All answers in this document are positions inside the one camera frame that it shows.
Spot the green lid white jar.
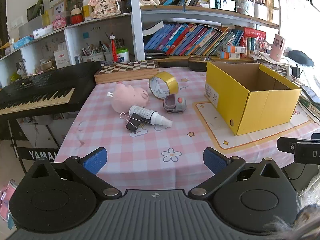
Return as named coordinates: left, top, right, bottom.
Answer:
left=116, top=47, right=130, bottom=63

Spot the pink checkered tablecloth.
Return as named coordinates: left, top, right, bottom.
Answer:
left=56, top=68, right=319, bottom=191

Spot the black power adapter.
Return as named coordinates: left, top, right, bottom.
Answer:
left=292, top=67, right=300, bottom=78

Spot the smartphone on books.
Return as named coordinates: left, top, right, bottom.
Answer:
left=300, top=85, right=320, bottom=106

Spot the black Yamaha keyboard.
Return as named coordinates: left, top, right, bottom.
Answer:
left=1, top=62, right=101, bottom=120

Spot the white bookshelf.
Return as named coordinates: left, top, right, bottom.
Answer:
left=1, top=0, right=279, bottom=87

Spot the pink plush pig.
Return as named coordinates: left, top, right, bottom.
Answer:
left=107, top=81, right=149, bottom=113

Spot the smartphone on shelf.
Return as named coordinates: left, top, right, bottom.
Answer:
left=209, top=0, right=236, bottom=12

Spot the wooden chess board box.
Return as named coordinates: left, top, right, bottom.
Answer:
left=94, top=61, right=160, bottom=85

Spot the white spray bottle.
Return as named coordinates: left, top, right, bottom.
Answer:
left=129, top=106, right=172, bottom=127

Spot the red tassel ornament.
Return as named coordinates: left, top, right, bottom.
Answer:
left=110, top=34, right=118, bottom=63

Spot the yellow tape roll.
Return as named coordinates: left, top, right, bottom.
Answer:
left=149, top=72, right=179, bottom=100

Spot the black binder clip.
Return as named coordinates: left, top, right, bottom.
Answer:
left=119, top=112, right=142, bottom=132

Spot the yellow cardboard box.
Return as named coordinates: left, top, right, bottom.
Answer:
left=204, top=62, right=301, bottom=135

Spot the dark wooden small box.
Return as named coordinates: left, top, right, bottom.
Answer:
left=188, top=55, right=213, bottom=72

